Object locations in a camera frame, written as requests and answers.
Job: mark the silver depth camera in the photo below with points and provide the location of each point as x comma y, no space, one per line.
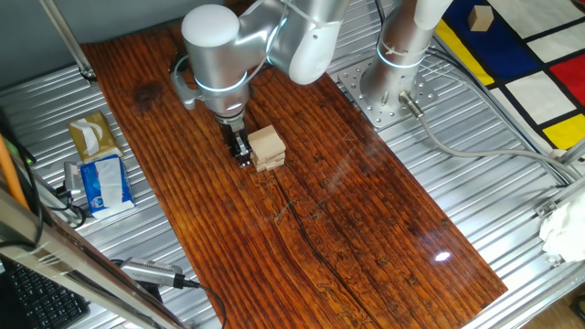
151,272

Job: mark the wooden Jenga block tower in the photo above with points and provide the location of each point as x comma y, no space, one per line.
267,141

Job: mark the small wooden cube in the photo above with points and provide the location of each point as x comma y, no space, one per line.
480,19

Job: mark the light grey camera mount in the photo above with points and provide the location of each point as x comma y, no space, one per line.
183,93

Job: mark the light grey adapter box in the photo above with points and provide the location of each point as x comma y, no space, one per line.
73,176

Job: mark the silver corner bracket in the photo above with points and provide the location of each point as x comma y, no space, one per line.
545,209

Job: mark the brown wooden board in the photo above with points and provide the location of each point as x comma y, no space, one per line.
343,219

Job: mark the protruding wooden Jenga block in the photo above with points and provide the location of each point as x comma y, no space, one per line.
251,161

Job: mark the black keyboard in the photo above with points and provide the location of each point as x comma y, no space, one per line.
41,301

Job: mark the colourful Mondrian pattern cloth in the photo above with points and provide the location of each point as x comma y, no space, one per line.
539,96

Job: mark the gold tissue pack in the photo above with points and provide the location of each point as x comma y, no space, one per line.
109,141

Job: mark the white crumpled cloth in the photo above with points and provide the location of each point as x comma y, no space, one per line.
566,233

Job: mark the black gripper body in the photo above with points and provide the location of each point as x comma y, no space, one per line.
233,130

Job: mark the orange stick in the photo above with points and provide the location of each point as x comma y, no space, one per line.
9,169

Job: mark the silver perforated mounting plate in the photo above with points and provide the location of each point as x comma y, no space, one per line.
361,91

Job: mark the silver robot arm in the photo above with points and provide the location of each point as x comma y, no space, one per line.
215,55

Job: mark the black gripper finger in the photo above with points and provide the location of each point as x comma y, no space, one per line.
244,151
230,147

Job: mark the blue tissue pack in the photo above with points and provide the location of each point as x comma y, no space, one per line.
88,185

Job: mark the silver aluminium frame bar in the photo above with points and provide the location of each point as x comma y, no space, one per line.
55,256
68,41

